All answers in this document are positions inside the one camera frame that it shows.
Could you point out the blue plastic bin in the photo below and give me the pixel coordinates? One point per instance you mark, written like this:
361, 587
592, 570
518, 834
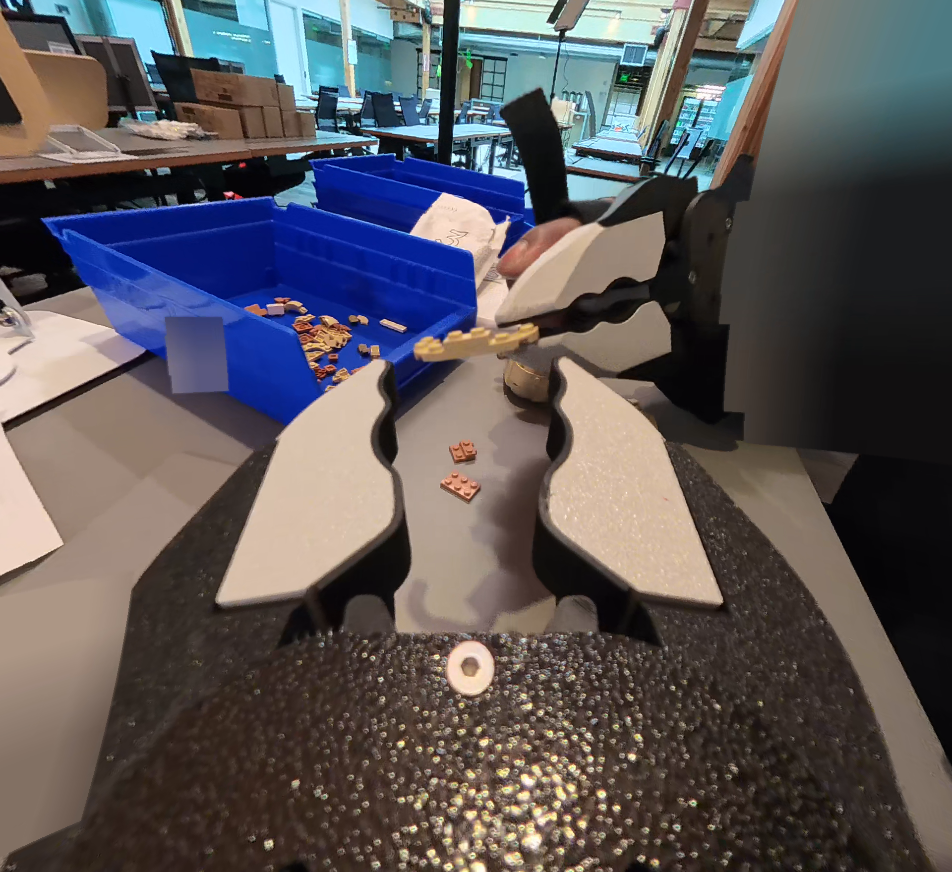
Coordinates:
402, 188
149, 292

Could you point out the white plastic bag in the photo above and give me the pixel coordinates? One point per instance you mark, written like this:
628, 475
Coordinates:
458, 233

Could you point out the orange plate brick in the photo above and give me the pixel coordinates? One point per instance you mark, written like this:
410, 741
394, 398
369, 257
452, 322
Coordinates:
460, 486

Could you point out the long wooden desk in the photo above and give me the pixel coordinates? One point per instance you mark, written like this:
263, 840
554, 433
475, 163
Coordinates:
179, 151

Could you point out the orange small brick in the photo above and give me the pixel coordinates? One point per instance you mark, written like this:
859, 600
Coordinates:
463, 451

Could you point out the black top wooden table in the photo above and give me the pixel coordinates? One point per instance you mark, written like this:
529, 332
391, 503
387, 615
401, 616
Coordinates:
45, 91

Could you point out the large tan arch brick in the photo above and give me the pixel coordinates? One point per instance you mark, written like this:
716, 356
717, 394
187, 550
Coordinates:
476, 341

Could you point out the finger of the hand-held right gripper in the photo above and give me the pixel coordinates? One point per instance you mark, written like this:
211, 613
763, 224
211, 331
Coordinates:
588, 262
625, 340

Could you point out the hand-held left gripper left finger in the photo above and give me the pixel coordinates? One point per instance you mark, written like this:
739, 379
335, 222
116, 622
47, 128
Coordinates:
320, 508

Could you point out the studio light on stand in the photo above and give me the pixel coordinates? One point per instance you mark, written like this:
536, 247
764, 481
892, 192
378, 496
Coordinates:
570, 10

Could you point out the brown round toy brick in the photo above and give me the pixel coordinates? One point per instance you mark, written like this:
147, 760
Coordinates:
528, 377

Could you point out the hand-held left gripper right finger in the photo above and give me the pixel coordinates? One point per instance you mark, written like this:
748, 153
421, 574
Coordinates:
625, 508

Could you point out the black steel column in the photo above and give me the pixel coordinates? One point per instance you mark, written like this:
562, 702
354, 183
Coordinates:
451, 39

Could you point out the stack of cardboard boxes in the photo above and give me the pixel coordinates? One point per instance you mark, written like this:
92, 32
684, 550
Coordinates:
246, 102

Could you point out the pile of small toy bricks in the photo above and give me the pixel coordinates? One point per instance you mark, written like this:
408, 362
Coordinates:
320, 337

